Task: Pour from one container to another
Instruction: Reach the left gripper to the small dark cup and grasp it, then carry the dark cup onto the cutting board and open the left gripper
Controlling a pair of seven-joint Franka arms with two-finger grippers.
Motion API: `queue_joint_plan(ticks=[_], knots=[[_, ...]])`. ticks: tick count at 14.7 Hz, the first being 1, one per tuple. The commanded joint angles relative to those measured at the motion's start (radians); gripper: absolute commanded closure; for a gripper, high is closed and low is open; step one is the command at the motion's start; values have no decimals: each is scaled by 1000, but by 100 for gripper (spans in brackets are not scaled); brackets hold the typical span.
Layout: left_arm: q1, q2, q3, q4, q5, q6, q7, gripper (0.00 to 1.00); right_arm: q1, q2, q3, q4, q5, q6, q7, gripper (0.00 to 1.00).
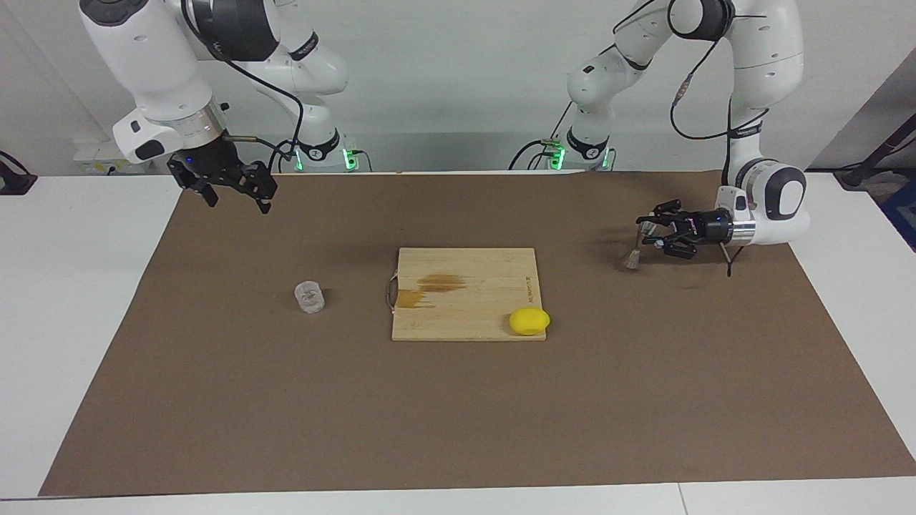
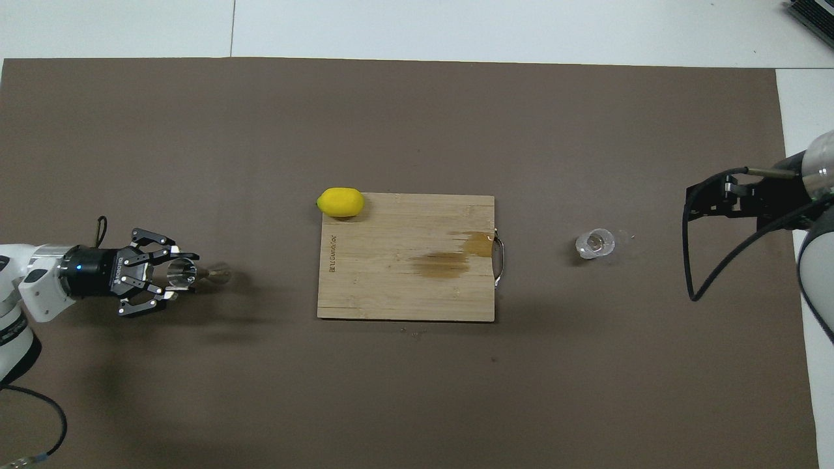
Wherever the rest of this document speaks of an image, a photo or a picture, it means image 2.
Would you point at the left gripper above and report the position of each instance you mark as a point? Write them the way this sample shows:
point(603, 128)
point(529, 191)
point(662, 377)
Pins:
point(94, 270)

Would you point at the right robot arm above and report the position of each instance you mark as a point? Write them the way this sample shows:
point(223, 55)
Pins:
point(819, 260)

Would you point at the yellow lemon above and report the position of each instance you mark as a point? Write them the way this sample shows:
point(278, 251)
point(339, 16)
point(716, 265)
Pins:
point(341, 202)

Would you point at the clear stemmed glass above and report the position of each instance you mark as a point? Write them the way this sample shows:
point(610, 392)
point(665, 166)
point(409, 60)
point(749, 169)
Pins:
point(184, 273)

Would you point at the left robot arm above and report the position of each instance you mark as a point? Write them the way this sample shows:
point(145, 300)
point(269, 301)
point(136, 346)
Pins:
point(19, 296)

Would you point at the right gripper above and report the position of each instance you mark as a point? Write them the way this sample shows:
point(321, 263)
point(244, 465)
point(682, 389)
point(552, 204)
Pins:
point(782, 195)

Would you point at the small clear glass cup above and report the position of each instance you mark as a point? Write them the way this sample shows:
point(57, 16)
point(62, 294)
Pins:
point(595, 243)

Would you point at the wooden cutting board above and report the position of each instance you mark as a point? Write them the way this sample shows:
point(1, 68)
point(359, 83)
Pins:
point(404, 260)

